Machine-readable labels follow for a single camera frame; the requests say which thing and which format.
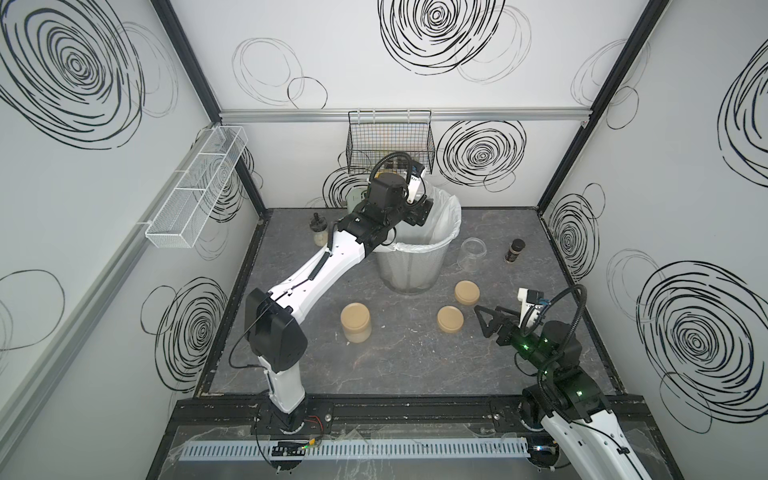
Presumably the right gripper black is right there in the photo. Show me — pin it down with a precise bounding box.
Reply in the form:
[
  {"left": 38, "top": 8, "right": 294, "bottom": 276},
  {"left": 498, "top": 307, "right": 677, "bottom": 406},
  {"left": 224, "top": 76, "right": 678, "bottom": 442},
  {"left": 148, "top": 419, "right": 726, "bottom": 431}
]
[{"left": 475, "top": 304, "right": 554, "bottom": 380}]

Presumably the glass rice jar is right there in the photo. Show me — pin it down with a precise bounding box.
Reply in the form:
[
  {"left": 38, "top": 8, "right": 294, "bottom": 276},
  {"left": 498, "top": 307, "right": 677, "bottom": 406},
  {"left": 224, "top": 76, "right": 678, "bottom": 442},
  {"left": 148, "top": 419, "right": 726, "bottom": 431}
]
[{"left": 457, "top": 237, "right": 487, "bottom": 273}]

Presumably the rice jar tan lid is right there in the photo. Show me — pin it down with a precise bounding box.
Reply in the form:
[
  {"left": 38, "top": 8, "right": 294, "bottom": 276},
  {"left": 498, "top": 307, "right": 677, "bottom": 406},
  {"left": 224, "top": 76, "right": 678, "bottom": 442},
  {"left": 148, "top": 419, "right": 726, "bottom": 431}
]
[{"left": 340, "top": 302, "right": 372, "bottom": 343}]

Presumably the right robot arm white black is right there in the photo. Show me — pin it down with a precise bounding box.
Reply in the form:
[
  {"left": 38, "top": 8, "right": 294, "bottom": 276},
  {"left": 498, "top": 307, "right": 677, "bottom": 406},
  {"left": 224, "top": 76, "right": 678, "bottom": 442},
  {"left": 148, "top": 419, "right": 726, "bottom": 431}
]
[{"left": 474, "top": 305, "right": 651, "bottom": 479}]

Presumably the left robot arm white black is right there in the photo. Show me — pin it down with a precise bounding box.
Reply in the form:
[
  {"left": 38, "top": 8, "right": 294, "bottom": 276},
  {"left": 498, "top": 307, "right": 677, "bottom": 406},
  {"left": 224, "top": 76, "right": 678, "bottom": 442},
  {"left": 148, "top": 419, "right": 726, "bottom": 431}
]
[{"left": 245, "top": 172, "right": 433, "bottom": 416}]

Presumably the white plastic bin liner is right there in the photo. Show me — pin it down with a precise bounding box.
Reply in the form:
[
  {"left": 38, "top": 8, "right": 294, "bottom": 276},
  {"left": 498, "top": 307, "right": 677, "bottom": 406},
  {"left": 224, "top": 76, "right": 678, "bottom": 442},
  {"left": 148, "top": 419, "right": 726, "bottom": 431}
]
[{"left": 374, "top": 182, "right": 462, "bottom": 253}]

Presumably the metal mesh trash bin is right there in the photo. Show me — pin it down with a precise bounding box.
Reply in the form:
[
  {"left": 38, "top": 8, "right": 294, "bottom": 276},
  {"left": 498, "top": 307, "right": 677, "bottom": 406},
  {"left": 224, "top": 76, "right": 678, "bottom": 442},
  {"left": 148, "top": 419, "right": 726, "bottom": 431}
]
[{"left": 374, "top": 240, "right": 451, "bottom": 295}]

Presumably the mint green toaster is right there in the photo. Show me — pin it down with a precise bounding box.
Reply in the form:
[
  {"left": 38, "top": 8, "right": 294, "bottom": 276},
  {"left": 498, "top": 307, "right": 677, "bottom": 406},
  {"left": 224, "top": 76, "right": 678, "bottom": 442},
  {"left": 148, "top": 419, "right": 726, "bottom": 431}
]
[{"left": 346, "top": 187, "right": 367, "bottom": 213}]

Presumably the small dark spice bottle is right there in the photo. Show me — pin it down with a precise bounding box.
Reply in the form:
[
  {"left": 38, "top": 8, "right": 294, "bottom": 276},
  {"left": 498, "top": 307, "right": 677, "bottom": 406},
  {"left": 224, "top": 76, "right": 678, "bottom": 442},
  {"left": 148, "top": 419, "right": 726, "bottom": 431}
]
[{"left": 505, "top": 238, "right": 526, "bottom": 263}]

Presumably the small bottle black pump top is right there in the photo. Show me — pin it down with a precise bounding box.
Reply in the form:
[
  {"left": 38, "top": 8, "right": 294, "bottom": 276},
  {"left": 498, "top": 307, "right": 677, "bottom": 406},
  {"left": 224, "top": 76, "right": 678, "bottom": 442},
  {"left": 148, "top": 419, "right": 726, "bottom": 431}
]
[{"left": 309, "top": 212, "right": 329, "bottom": 247}]

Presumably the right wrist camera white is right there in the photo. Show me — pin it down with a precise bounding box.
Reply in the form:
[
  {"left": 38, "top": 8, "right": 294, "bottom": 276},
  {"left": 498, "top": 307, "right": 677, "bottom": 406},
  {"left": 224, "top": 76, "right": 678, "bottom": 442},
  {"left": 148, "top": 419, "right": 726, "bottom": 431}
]
[{"left": 517, "top": 287, "right": 544, "bottom": 328}]

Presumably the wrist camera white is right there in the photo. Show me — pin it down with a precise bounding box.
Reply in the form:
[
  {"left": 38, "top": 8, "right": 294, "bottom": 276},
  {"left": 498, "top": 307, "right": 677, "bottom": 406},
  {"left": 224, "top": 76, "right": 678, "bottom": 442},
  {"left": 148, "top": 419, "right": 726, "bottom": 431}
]
[
  {"left": 517, "top": 287, "right": 544, "bottom": 328},
  {"left": 406, "top": 160, "right": 427, "bottom": 204}
]

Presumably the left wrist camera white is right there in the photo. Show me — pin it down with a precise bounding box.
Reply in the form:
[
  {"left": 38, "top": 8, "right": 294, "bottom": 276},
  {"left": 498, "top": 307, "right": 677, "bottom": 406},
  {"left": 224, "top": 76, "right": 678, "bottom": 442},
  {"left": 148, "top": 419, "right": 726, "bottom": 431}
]
[{"left": 406, "top": 160, "right": 427, "bottom": 204}]

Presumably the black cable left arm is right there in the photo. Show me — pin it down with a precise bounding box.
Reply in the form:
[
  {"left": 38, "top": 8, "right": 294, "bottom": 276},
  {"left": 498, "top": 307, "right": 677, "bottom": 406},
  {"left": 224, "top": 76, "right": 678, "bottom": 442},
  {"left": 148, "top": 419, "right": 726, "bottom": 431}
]
[{"left": 368, "top": 151, "right": 416, "bottom": 187}]

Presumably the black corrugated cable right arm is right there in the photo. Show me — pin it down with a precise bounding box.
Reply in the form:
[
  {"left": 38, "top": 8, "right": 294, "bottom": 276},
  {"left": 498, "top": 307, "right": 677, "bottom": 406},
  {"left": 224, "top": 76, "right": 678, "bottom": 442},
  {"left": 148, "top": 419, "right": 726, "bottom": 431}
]
[{"left": 519, "top": 284, "right": 589, "bottom": 409}]

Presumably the black wire wall basket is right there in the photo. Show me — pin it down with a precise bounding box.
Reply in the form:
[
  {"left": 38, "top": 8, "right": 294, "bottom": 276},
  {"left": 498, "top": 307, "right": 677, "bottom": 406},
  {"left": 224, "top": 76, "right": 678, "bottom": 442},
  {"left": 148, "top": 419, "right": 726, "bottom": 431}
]
[{"left": 345, "top": 109, "right": 436, "bottom": 173}]

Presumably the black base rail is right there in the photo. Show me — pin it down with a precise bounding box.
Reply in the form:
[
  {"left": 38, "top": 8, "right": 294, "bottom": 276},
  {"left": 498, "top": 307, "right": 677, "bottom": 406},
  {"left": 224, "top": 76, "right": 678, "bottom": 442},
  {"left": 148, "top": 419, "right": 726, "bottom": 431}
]
[{"left": 173, "top": 393, "right": 649, "bottom": 437}]

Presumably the aluminium wall rail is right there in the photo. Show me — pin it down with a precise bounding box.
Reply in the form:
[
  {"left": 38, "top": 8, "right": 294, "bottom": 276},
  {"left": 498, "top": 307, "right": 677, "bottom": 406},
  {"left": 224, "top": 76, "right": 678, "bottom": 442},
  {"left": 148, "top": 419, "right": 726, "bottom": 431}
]
[{"left": 219, "top": 107, "right": 592, "bottom": 124}]

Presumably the white mesh wall shelf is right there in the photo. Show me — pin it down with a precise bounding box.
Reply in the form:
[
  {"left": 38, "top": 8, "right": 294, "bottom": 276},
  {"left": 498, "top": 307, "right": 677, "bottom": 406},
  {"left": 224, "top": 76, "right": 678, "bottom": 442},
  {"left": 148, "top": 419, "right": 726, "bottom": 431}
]
[{"left": 145, "top": 125, "right": 247, "bottom": 249}]

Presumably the white slotted cable duct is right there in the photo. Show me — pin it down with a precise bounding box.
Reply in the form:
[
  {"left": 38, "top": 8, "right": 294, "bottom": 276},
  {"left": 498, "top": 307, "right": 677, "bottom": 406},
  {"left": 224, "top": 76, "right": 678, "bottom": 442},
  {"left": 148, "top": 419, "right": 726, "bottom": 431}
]
[{"left": 179, "top": 438, "right": 530, "bottom": 462}]

